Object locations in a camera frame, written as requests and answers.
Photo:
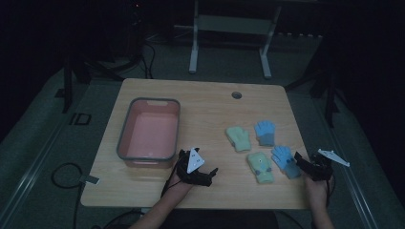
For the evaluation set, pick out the blue glove with grey cuff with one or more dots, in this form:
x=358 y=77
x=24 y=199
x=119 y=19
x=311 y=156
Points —
x=265 y=132

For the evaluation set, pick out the black stand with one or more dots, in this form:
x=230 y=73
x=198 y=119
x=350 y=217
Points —
x=95 y=66
x=321 y=82

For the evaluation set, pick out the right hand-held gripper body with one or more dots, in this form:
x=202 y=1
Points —
x=321 y=170

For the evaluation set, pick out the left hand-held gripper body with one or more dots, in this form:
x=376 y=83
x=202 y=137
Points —
x=194 y=162

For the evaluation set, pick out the plain green glove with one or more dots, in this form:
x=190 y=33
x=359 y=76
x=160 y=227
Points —
x=238 y=138

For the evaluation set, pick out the person's right hand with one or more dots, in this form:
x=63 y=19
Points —
x=318 y=191

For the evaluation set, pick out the green glove with face print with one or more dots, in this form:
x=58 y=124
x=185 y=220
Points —
x=260 y=167

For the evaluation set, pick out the white metal table frame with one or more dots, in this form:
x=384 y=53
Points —
x=230 y=25

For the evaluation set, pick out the blue glove with dark print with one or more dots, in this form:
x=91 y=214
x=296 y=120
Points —
x=283 y=159

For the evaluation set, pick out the person's dark clothing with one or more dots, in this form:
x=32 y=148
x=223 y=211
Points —
x=223 y=220

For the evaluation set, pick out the grey plug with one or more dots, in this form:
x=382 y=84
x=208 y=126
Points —
x=90 y=180

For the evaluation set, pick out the pink bin with grey rim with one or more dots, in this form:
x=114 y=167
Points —
x=149 y=133

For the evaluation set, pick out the person's left hand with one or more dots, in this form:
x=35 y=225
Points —
x=180 y=187

